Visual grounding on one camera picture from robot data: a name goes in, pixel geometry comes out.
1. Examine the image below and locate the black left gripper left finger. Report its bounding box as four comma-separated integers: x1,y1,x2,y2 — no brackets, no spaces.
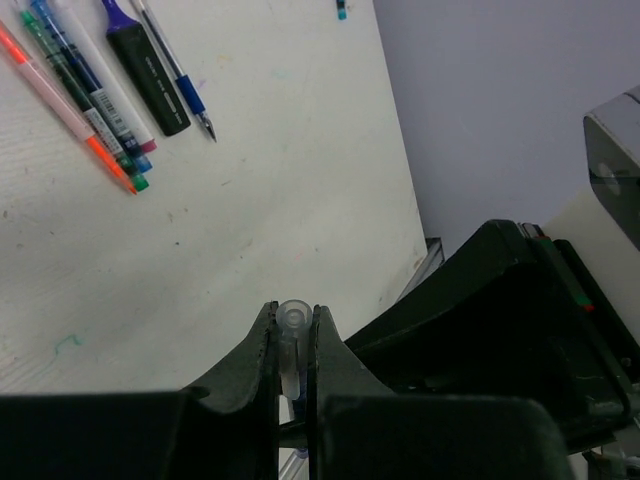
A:
1,302,279,479

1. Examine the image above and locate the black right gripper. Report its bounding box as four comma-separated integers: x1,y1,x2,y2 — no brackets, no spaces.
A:
279,218,640,449

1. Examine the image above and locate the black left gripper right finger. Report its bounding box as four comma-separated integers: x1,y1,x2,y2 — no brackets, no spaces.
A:
306,305,574,479

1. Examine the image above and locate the clear gel pen cap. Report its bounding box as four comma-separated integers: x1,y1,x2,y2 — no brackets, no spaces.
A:
276,299,312,400

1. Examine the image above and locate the green gel pen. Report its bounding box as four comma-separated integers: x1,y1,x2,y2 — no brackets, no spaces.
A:
17,7,149,193

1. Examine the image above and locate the pink capped white marker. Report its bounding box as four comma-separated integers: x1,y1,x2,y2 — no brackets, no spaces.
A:
52,1,157,153

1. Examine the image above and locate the teal gel pen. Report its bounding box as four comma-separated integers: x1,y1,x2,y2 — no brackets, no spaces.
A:
335,0,347,21

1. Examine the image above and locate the blue ballpoint pen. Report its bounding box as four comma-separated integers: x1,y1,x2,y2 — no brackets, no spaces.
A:
131,0,217,142

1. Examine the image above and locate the purple capped black marker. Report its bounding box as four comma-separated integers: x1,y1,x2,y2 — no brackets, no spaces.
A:
102,0,191,137

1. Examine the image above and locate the orange clear pen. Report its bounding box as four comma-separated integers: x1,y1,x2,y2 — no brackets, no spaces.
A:
1,23,137,195

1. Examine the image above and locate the dark blue gel pen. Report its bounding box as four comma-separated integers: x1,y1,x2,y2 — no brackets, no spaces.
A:
289,393,309,461

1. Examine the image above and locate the aluminium mounting rail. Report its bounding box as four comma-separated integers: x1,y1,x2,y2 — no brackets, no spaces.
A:
396,237,446,302

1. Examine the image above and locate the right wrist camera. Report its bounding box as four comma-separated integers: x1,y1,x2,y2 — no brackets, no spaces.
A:
542,84,640,311

